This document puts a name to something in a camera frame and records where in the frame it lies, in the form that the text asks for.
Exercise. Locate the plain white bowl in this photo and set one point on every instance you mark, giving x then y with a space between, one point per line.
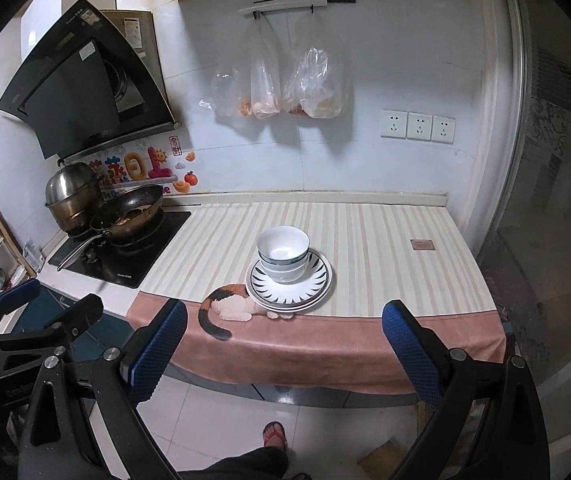
283 242

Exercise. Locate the frosted glass sliding door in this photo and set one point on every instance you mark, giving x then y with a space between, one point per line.
555 185

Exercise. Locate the person's foot in sandal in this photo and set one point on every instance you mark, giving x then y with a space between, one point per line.
275 437

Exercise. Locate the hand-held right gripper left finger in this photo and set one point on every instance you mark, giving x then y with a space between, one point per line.
158 345

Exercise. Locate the dark frying pan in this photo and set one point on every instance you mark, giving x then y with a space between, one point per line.
130 215

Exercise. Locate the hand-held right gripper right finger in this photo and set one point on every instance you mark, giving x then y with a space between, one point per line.
410 350

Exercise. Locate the wooden cutting board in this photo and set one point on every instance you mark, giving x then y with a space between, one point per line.
8 240

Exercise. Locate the white bowl with dark rim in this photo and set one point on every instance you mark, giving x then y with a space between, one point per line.
269 263

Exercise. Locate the white wall socket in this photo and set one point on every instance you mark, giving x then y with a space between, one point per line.
393 124
419 126
443 129

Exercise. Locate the wall hook rail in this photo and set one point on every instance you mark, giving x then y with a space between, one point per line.
295 2

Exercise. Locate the large white plate pink flowers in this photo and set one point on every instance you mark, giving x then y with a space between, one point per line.
290 307

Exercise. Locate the colourful letters wall sticker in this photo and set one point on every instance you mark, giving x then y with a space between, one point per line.
135 167

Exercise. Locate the red tomato wall sticker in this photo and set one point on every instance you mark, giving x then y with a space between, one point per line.
191 178

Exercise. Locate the cardboard piece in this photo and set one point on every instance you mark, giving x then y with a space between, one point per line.
383 456

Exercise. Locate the striped tablecloth with cat print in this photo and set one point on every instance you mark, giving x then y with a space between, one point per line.
365 270

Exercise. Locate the person's leg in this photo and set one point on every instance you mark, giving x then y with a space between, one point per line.
245 465

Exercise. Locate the white plate with blue dashes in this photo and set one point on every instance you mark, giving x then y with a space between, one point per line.
317 280

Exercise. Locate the small floral white bowl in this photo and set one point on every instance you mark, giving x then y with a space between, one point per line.
285 276

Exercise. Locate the black range hood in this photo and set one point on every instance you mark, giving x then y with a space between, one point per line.
65 95

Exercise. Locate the clear plastic bag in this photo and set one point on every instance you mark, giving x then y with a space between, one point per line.
228 95
264 80
318 85

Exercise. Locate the black glass gas stove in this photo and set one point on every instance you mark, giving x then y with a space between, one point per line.
115 266

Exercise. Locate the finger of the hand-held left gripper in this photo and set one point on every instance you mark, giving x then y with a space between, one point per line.
20 294
83 308

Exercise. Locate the stainless steel steamer pot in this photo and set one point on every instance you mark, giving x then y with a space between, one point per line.
73 190

